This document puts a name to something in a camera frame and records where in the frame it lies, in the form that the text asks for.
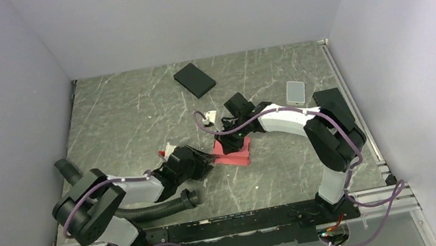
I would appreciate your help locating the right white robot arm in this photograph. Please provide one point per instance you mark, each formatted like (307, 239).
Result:
(330, 128)

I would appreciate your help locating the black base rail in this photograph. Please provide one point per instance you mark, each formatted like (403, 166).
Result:
(293, 222)

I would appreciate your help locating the aluminium frame rail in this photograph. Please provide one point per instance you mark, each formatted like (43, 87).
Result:
(373, 204)

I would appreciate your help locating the black flat box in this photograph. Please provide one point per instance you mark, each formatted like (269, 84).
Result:
(194, 80)

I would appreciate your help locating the clear plastic case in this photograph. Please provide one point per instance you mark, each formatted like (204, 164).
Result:
(295, 93)

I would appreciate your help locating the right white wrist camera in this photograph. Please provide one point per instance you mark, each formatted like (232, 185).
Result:
(209, 119)

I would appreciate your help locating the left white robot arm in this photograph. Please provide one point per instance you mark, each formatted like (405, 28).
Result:
(102, 207)

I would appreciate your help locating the red paper box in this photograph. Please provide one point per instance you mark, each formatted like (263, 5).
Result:
(238, 158)

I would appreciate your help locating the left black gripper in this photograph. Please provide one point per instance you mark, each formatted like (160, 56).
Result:
(202, 161)

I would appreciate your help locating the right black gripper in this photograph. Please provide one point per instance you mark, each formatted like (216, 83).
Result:
(229, 145)

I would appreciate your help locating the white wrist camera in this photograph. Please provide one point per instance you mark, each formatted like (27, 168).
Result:
(164, 154)
(209, 119)

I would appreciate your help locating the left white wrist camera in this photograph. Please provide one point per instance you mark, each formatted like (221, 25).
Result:
(164, 154)

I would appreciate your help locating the black ridged tray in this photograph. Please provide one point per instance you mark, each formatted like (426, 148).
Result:
(333, 102)

